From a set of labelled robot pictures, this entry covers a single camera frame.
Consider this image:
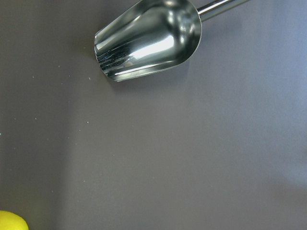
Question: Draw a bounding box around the upper yellow lemon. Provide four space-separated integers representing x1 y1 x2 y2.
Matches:
0 210 29 230

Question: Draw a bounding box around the metal ice scoop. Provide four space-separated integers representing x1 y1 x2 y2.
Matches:
94 0 242 82

